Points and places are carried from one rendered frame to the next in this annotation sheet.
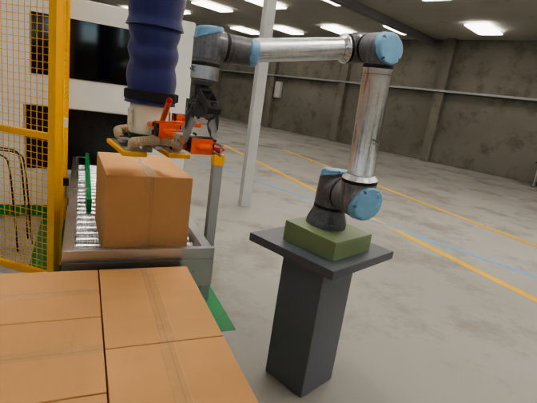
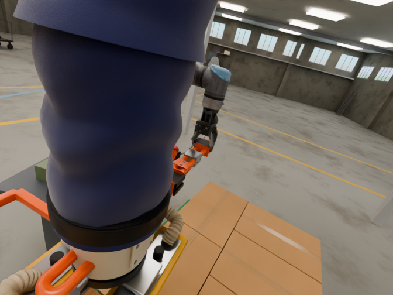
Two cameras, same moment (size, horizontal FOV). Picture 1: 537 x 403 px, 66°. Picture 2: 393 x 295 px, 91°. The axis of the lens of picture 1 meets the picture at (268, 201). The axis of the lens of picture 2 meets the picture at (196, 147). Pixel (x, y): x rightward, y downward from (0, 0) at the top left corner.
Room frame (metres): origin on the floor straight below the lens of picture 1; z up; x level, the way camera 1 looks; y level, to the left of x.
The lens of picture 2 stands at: (1.95, 0.91, 1.61)
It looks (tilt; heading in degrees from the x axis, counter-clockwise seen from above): 26 degrees down; 230
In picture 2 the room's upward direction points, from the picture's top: 15 degrees clockwise
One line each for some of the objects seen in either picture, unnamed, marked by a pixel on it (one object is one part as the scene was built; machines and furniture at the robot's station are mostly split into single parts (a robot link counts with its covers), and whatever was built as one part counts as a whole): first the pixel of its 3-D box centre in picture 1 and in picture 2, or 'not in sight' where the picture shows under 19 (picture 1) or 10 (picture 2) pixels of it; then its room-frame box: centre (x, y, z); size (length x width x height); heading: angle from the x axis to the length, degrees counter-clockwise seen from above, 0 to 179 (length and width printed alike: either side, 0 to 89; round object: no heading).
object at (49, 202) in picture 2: (151, 95); (114, 191); (1.86, 0.58, 1.32); 0.23 x 0.23 x 0.04
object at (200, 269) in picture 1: (141, 274); not in sight; (1.83, 0.56, 0.47); 0.70 x 0.03 x 0.15; 115
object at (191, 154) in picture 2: (184, 140); (192, 157); (1.47, 0.33, 1.20); 0.07 x 0.07 x 0.04; 33
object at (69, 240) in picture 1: (73, 200); not in sight; (2.75, 1.36, 0.50); 2.31 x 0.05 x 0.19; 25
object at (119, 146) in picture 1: (125, 143); (142, 278); (1.81, 0.66, 1.10); 0.34 x 0.10 x 0.05; 33
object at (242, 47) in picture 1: (240, 50); (193, 74); (1.45, 0.17, 1.52); 0.12 x 0.12 x 0.09; 27
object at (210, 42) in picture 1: (208, 45); (217, 82); (1.39, 0.26, 1.52); 0.10 x 0.09 x 0.12; 117
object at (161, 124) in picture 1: (166, 129); (167, 179); (1.65, 0.44, 1.20); 0.10 x 0.08 x 0.06; 123
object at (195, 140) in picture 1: (197, 145); (204, 147); (1.36, 0.26, 1.20); 0.08 x 0.07 x 0.05; 33
